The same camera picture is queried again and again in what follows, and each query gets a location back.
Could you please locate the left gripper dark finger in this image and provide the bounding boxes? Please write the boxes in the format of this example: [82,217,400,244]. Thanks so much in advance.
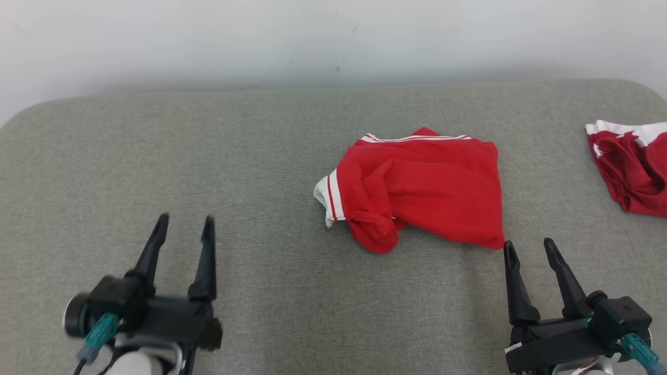
[127,212,170,295]
[188,215,217,304]

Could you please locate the gripper teal plug cable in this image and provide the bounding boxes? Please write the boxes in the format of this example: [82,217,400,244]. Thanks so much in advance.
[620,333,661,375]
[73,312,120,375]

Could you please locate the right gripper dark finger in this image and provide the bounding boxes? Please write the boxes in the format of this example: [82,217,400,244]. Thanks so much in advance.
[503,240,541,326]
[543,237,590,319]

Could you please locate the red shorts with white trim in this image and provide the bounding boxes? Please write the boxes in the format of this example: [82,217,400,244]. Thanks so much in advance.
[585,120,667,217]

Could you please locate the grey fabric sofa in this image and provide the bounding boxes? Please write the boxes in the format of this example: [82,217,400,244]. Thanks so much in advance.
[0,78,667,375]

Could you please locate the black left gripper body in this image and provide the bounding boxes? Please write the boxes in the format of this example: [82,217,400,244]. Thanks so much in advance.
[119,296,224,361]

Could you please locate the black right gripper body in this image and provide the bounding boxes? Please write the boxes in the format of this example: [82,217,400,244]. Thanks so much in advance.
[503,315,611,373]

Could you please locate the right gripper teal plug cable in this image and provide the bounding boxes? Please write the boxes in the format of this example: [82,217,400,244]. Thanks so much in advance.
[620,333,661,375]

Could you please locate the left gripper teal plug cable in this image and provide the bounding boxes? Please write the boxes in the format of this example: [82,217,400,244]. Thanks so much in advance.
[73,312,120,375]

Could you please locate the red basketball jersey white sleeves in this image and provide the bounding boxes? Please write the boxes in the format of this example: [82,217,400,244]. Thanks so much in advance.
[313,127,506,255]

